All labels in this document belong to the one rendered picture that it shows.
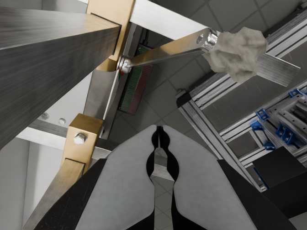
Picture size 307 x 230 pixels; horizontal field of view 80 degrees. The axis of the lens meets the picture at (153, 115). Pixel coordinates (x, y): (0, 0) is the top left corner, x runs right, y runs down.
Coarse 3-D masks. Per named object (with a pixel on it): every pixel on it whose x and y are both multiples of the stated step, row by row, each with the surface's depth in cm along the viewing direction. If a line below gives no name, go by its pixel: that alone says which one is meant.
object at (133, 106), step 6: (144, 66) 41; (150, 66) 41; (144, 72) 42; (144, 78) 43; (138, 84) 43; (144, 84) 43; (138, 90) 44; (138, 96) 45; (132, 102) 45; (138, 102) 45; (132, 108) 46
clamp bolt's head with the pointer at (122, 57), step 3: (120, 57) 26; (123, 57) 26; (120, 60) 26; (123, 60) 26; (117, 63) 26; (120, 63) 26; (117, 66) 26; (120, 66) 26; (117, 69) 27; (120, 69) 27; (129, 69) 26
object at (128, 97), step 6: (144, 48) 40; (138, 54) 40; (132, 72) 42; (138, 72) 42; (132, 78) 43; (138, 78) 43; (132, 84) 43; (132, 90) 44; (126, 96) 45; (126, 102) 45; (126, 108) 46
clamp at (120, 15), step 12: (96, 0) 21; (108, 0) 21; (120, 0) 21; (132, 0) 21; (96, 12) 22; (108, 12) 22; (120, 12) 22; (120, 24) 22; (120, 36) 23; (120, 48) 24; (108, 60) 25
